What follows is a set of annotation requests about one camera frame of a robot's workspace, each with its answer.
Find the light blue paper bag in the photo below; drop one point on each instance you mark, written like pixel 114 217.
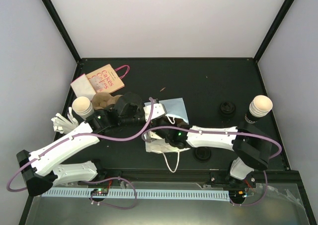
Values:
pixel 170 140

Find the black coffee lid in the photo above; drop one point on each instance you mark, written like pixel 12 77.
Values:
pixel 227 109
pixel 202 154

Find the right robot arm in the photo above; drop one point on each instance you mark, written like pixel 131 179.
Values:
pixel 246 140

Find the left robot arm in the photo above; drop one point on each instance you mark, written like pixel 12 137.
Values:
pixel 43 169

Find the white pink-edged napkin pack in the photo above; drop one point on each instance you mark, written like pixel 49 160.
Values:
pixel 82 87

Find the brown Cakes paper bag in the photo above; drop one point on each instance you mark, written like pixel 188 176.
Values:
pixel 106 79

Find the left paper cup stack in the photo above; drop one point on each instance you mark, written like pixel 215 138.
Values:
pixel 82 106

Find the paper cup stack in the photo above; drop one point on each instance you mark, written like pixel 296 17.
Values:
pixel 82 106
pixel 258 108

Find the right paper cup stack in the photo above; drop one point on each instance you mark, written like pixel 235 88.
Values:
pixel 258 108

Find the light blue slotted cable duct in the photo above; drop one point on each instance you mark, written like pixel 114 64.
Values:
pixel 204 195

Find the black left frame post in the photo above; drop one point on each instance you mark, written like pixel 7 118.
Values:
pixel 61 28

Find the black frame post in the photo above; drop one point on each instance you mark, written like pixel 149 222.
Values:
pixel 61 28
pixel 286 5

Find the black right frame post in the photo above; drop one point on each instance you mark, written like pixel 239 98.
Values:
pixel 286 5

